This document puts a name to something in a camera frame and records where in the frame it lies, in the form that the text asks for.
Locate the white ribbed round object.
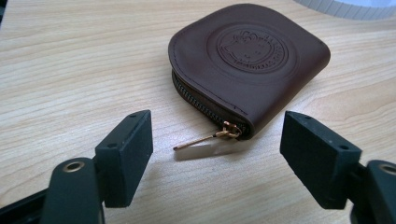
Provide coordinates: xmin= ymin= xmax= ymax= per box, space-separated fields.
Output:
xmin=292 ymin=0 xmax=396 ymax=21

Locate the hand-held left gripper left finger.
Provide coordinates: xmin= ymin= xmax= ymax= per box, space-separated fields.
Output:
xmin=94 ymin=109 xmax=154 ymax=209

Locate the brown leather zip pouch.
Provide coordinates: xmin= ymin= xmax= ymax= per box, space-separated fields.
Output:
xmin=167 ymin=3 xmax=332 ymax=152

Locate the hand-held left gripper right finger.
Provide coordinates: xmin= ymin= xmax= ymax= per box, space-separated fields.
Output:
xmin=279 ymin=110 xmax=363 ymax=210

